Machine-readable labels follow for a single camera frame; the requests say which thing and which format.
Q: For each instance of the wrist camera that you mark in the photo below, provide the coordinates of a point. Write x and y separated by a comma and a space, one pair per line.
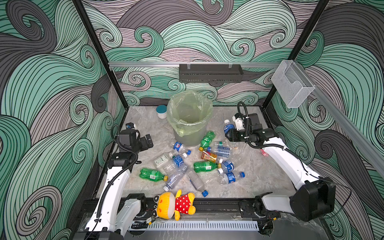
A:
239, 123
131, 126

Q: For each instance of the clear bottle blue label top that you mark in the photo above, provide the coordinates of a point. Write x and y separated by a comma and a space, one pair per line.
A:
228, 128

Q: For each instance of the aluminium wall rail right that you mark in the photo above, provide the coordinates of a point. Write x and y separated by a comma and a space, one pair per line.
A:
351, 109

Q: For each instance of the clear bottle green white label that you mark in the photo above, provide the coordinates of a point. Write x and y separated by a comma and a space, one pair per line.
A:
165, 158

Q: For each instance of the white jar teal lid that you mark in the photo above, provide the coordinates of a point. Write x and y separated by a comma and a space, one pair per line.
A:
161, 112

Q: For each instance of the red yellow label tea bottle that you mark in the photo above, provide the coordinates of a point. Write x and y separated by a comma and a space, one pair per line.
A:
209, 157

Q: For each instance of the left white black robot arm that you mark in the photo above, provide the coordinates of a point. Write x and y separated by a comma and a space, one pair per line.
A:
108, 221

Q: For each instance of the clear acrylic wall holder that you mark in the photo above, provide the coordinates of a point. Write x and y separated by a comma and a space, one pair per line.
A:
292, 83

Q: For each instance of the green sprite bottle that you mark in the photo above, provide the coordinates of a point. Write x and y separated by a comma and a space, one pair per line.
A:
207, 140
152, 175
205, 166

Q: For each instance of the clear bottle blue label white cap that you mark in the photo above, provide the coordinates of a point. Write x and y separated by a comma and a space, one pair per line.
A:
175, 163

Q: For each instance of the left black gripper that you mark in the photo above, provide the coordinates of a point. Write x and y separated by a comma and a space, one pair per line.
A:
143, 145

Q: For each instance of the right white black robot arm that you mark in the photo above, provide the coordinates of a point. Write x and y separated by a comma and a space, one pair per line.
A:
315, 196

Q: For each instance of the grey mesh waste bin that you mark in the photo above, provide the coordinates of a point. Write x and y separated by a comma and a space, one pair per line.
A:
190, 120

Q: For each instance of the crushed clear bottle white cap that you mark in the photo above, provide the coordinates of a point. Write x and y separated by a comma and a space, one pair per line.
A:
175, 178

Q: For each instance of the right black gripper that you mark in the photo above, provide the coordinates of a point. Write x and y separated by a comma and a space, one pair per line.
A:
233, 135

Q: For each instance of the black wall shelf tray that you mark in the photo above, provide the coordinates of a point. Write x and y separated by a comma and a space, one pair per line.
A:
210, 73

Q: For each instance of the clear bottle blue cap front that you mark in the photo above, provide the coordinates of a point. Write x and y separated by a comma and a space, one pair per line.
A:
197, 183

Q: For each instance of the white slotted cable duct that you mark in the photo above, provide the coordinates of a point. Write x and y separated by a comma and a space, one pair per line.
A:
201, 226

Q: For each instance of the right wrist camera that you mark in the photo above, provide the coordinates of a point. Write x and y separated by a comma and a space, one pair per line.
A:
239, 123

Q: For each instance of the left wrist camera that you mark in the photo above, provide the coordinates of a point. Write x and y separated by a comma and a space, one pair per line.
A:
131, 126

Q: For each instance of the soda water bottle blue cap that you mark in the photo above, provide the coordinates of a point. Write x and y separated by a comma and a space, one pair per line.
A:
220, 151

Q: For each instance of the green plastic bin liner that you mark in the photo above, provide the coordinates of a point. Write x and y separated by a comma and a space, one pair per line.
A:
189, 112

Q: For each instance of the yellow plush toy red dress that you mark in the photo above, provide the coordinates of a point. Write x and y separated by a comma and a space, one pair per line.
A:
168, 205

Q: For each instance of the pink small toy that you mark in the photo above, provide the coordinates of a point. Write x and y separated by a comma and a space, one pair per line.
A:
264, 153

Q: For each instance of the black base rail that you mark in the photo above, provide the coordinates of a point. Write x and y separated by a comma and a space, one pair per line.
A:
246, 207

